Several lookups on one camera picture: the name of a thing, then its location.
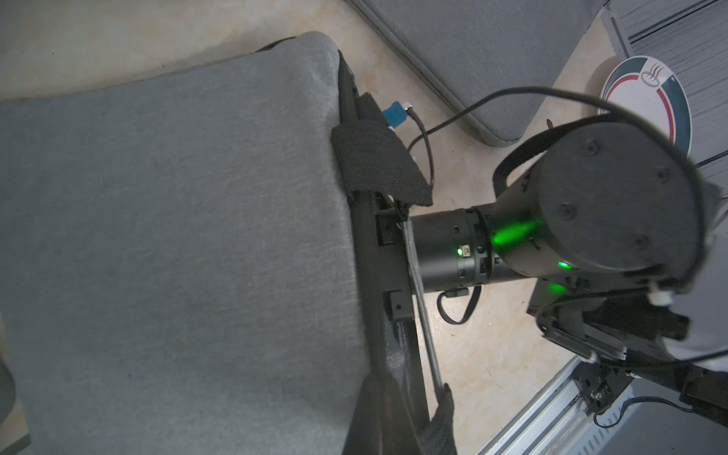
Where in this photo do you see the patterned plate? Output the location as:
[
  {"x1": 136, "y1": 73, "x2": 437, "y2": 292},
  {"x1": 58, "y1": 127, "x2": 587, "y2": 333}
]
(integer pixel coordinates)
[{"x1": 601, "y1": 56, "x2": 693, "y2": 157}]

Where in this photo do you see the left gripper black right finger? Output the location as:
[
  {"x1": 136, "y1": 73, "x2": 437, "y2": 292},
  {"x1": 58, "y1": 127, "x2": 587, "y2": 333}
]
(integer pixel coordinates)
[{"x1": 417, "y1": 384, "x2": 457, "y2": 455}]

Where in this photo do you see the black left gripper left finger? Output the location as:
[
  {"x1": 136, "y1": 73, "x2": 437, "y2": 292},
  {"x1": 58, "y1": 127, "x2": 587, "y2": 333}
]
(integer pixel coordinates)
[{"x1": 342, "y1": 375, "x2": 421, "y2": 454}]

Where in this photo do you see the grey laptop sleeve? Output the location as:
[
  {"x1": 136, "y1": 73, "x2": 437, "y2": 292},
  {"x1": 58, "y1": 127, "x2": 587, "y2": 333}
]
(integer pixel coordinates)
[
  {"x1": 350, "y1": 0, "x2": 604, "y2": 113},
  {"x1": 0, "y1": 30, "x2": 433, "y2": 455}
]

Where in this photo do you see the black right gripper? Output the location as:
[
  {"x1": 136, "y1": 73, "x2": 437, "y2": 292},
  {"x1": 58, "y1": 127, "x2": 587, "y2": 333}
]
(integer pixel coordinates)
[{"x1": 375, "y1": 205, "x2": 495, "y2": 322}]

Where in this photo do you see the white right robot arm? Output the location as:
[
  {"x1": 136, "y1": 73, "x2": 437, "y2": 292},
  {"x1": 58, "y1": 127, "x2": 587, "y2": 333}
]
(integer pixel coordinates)
[{"x1": 411, "y1": 116, "x2": 717, "y2": 370}]

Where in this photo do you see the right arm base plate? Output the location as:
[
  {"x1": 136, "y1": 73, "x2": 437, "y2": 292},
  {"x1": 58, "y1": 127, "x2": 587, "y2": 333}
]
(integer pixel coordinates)
[{"x1": 572, "y1": 362, "x2": 727, "y2": 430}]

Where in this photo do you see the aluminium front rail frame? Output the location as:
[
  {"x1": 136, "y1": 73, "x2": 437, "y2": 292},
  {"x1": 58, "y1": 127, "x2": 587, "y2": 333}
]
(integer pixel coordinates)
[{"x1": 477, "y1": 355, "x2": 632, "y2": 455}]

